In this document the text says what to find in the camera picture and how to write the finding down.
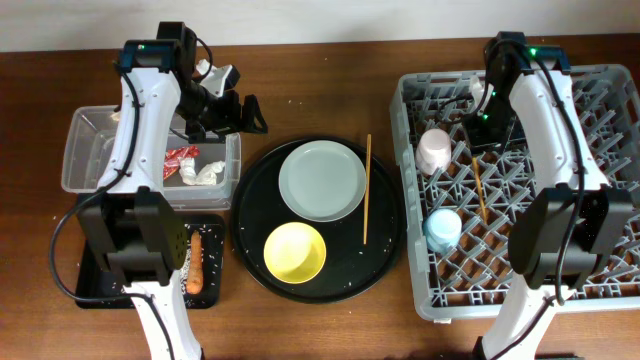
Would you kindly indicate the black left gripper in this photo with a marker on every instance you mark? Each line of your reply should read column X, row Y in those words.
column 231, row 121

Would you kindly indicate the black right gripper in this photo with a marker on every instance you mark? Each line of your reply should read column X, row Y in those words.
column 478, row 142

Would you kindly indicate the pink plastic cup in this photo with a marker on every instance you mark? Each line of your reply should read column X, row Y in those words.
column 433, row 151

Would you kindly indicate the wooden chopstick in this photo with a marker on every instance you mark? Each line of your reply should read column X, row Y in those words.
column 479, row 188
column 367, row 187

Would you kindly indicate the white tissue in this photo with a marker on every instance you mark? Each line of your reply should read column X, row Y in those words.
column 207, row 176

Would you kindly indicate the grey round plate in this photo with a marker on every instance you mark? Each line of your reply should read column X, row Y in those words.
column 322, row 181

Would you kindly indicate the red strawberry cake wrapper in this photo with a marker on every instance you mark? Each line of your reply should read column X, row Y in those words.
column 174, row 156

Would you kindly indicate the light blue plastic cup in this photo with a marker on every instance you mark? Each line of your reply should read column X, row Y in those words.
column 442, row 230

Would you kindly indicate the yellow bowl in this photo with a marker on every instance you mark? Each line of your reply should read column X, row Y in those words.
column 295, row 253

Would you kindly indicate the orange carrot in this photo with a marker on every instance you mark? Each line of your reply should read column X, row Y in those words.
column 195, row 277

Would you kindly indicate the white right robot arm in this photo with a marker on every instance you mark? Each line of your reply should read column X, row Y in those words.
column 567, row 232

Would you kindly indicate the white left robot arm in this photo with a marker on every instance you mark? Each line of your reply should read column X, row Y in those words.
column 132, row 230

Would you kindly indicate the clear plastic waste bin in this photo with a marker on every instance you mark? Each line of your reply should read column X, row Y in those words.
column 89, row 145

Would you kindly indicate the grey dishwasher rack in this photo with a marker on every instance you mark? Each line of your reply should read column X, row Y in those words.
column 472, row 279

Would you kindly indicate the black rectangular tray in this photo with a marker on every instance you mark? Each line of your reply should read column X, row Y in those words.
column 93, row 282

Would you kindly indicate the food scraps and rice pile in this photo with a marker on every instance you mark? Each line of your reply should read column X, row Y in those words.
column 184, row 270

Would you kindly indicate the black round tray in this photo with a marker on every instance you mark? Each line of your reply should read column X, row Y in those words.
column 361, row 248

